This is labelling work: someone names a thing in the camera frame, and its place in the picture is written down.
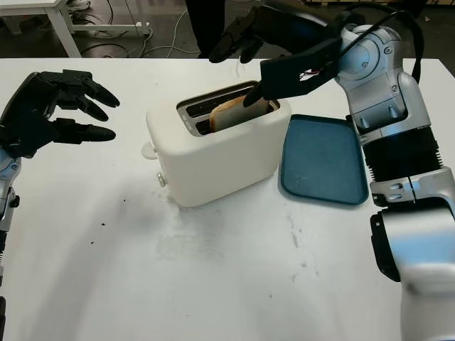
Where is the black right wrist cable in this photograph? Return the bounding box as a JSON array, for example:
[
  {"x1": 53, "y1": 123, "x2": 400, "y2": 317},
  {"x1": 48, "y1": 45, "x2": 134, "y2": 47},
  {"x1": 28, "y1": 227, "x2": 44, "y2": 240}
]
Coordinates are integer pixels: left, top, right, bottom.
[{"x1": 326, "y1": 1, "x2": 426, "y2": 82}]

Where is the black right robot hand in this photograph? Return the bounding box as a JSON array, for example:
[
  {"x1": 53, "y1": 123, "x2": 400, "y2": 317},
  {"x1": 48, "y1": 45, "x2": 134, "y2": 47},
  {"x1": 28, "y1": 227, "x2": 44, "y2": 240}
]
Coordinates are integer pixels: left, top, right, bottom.
[{"x1": 208, "y1": 0, "x2": 338, "y2": 108}]

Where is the white toaster power cord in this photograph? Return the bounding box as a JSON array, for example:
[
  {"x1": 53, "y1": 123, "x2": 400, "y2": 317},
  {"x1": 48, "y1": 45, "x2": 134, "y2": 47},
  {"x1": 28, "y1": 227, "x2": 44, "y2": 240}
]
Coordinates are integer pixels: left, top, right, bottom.
[{"x1": 232, "y1": 60, "x2": 246, "y2": 85}]

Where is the toast slice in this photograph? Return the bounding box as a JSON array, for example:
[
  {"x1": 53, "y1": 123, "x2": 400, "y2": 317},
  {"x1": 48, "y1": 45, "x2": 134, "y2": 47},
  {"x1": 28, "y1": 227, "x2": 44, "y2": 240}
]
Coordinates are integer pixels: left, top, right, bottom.
[{"x1": 209, "y1": 94, "x2": 271, "y2": 134}]

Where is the white desk frame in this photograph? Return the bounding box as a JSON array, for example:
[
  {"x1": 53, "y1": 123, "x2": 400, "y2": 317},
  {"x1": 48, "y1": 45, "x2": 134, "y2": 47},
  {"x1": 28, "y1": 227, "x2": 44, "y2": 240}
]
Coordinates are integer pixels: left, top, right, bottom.
[{"x1": 0, "y1": 0, "x2": 152, "y2": 58}]

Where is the blue plastic tray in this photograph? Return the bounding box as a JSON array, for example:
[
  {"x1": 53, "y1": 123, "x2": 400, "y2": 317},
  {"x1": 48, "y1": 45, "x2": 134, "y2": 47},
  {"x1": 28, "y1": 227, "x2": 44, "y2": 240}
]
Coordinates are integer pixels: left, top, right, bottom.
[{"x1": 279, "y1": 113, "x2": 369, "y2": 206}]

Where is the person in black trousers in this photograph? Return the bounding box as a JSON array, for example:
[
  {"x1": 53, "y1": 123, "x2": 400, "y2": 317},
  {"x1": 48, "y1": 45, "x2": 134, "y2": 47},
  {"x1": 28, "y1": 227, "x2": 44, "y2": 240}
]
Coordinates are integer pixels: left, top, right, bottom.
[{"x1": 186, "y1": 0, "x2": 257, "y2": 60}]

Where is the cream two-slot toaster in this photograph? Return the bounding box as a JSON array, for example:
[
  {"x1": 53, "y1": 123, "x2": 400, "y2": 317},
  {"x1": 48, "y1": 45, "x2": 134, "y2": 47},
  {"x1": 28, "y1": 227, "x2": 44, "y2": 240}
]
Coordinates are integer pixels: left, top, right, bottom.
[{"x1": 140, "y1": 80, "x2": 293, "y2": 209}]

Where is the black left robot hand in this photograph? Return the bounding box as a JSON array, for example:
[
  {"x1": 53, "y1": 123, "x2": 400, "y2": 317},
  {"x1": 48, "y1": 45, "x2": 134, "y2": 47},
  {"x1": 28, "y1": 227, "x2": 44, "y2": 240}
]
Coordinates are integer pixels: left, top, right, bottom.
[{"x1": 0, "y1": 70, "x2": 121, "y2": 146}]

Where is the black floor cable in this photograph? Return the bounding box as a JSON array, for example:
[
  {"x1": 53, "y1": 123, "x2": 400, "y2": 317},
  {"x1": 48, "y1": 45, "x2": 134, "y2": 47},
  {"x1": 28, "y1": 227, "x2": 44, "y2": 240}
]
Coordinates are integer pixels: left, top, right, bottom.
[{"x1": 83, "y1": 33, "x2": 150, "y2": 58}]

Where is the white floor cable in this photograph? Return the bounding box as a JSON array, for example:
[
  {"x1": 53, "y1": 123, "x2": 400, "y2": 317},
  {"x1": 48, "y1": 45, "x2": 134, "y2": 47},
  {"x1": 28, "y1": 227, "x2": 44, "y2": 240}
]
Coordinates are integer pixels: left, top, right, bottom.
[{"x1": 141, "y1": 10, "x2": 200, "y2": 58}]

